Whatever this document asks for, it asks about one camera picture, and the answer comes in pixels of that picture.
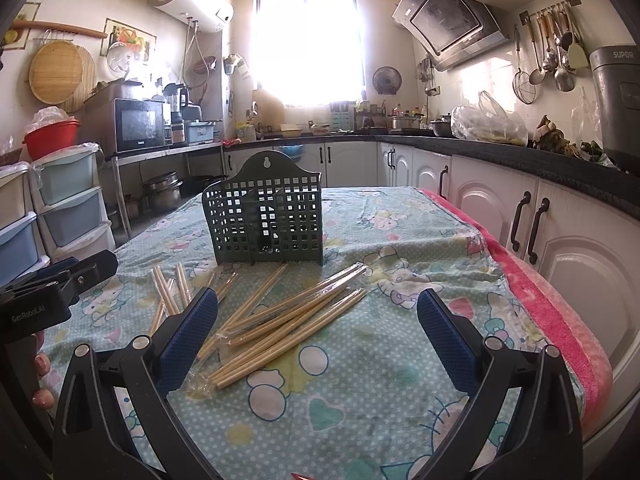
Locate red plastic basin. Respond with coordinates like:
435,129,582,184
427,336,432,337
23,118,80,160

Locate bamboo chopsticks pair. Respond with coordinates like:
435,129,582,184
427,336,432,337
218,262,367,346
175,263,192,308
195,263,288,363
207,270,240,302
152,266,180,315
209,288,367,390

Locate plastic drawer tower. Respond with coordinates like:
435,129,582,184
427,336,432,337
28,143,115,263

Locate pink towel blanket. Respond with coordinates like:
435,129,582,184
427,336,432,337
421,190,613,439

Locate grey air fryer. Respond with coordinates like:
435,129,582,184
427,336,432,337
589,44,640,176

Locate black range hood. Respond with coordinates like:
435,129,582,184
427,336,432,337
393,0,510,72

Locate black microwave oven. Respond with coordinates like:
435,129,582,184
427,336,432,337
78,80,165,156

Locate black blender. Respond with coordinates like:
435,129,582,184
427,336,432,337
163,84,189,145

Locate stacked steel pots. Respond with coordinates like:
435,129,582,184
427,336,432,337
142,171,182,214

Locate round bamboo tray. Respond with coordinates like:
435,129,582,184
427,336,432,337
28,40,98,114

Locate left hand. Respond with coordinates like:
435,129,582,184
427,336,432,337
32,332,55,410

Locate plastic bag of food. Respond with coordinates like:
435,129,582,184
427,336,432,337
450,90,528,146

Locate hanging metal ladle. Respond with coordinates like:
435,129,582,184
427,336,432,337
527,18,546,86

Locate round wall fan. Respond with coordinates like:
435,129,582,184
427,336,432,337
372,66,402,96

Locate framed fruit picture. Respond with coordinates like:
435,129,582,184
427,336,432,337
100,18,156,62

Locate steel pot on counter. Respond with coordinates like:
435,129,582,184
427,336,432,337
430,115,454,138

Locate dark green utensil basket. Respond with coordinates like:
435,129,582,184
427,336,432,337
202,151,323,264

